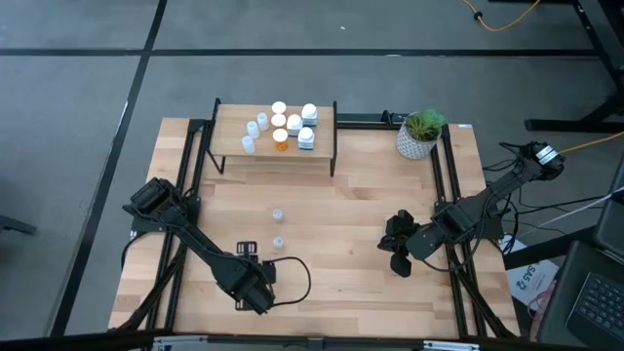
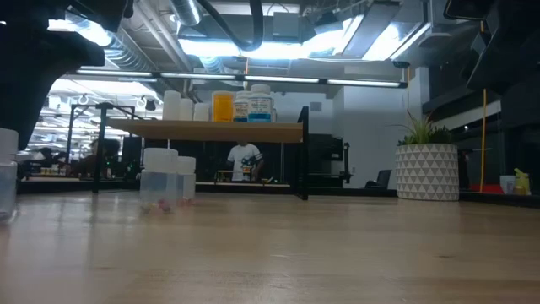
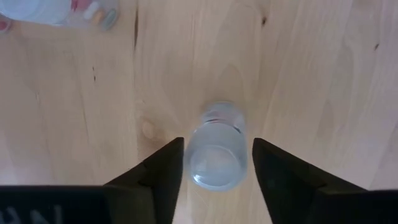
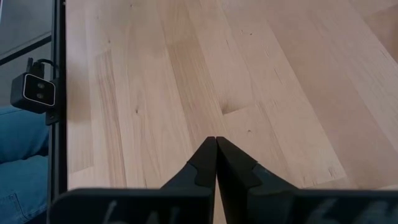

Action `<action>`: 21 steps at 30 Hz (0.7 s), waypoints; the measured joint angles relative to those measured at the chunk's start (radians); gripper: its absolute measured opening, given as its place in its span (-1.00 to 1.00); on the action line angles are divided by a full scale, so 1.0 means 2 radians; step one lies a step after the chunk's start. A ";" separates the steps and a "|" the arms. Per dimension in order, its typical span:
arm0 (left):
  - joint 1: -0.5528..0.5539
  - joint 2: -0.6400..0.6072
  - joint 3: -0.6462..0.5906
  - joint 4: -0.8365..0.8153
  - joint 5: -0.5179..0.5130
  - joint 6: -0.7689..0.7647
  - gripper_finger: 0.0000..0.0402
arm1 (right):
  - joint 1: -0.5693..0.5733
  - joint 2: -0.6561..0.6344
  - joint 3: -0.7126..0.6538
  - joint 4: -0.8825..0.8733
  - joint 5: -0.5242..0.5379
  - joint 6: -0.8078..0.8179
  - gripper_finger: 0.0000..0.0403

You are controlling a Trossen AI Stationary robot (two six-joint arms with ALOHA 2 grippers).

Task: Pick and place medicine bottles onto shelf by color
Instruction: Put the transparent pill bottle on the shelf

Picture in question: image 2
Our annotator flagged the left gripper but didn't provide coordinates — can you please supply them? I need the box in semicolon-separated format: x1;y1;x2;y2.
0;24;106;152

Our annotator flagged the clear bottle with red pills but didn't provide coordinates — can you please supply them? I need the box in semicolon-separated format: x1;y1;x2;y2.
139;147;180;214

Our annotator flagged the clear bottle with green label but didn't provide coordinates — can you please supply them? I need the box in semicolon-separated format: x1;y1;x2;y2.
176;155;197;207

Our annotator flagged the orange pill bottle white cap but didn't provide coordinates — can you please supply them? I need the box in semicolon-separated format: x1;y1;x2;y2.
211;90;235;123

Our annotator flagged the white labelled medicine bottle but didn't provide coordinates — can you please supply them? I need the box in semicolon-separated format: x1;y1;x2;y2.
232;90;250;123
246;83;275;123

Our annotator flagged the clear bottle with grey pills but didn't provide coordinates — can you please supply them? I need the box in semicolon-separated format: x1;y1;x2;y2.
0;128;20;224

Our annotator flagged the long ceiling light bar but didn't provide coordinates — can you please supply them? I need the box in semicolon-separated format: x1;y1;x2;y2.
75;67;409;89

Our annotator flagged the black equipment rack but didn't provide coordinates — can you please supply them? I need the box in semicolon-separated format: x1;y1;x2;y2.
310;133;352;187

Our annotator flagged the black office chair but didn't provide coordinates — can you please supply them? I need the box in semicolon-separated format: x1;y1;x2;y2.
364;169;393;190

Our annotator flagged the green potted plant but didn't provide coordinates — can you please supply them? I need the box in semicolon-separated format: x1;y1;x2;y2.
391;110;454;147

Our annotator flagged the white patterned plant pot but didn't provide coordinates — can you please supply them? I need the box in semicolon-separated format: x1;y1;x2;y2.
395;143;461;202

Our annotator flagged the red floor object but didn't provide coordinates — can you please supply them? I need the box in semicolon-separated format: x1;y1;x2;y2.
469;183;505;195

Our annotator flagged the white cup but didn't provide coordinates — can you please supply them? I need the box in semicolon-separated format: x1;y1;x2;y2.
499;175;516;195

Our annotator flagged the yellow-green spray bottle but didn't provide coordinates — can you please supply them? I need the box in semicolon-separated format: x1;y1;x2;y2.
513;167;532;197

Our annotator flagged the silver ventilation duct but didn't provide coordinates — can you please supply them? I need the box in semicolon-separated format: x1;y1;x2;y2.
103;24;161;73

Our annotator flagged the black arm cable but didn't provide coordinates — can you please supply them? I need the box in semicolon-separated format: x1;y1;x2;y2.
195;0;266;52

